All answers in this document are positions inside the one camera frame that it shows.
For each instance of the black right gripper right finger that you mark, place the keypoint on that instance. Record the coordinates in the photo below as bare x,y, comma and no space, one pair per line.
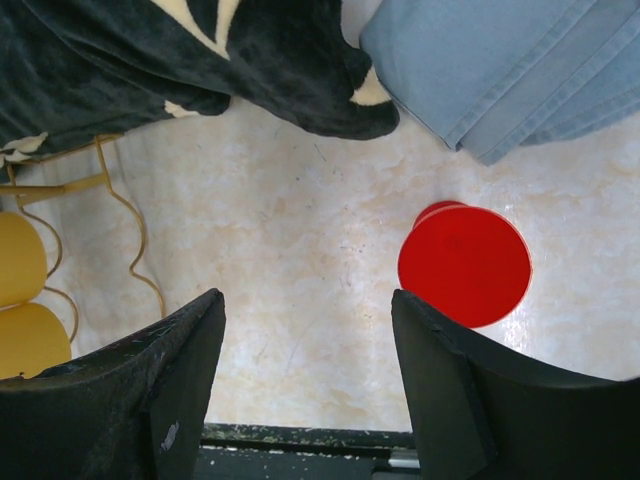
480,410

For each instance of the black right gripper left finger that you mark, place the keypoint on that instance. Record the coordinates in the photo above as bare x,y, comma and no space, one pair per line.
134,409

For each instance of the red plastic wine glass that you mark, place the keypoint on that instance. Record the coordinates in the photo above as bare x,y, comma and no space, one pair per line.
469,263

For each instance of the orange plastic wine glass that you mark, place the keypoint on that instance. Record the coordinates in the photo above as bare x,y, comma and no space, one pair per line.
23,260

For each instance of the light blue denim cloth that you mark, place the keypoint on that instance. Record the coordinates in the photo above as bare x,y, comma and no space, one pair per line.
489,76

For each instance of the black patterned plush blanket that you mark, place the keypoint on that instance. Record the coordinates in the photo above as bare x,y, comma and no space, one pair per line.
74,70

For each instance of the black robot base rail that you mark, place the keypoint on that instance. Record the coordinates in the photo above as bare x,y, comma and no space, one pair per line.
235,451

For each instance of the gold wire glass rack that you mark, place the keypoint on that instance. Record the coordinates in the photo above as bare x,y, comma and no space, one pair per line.
95,238

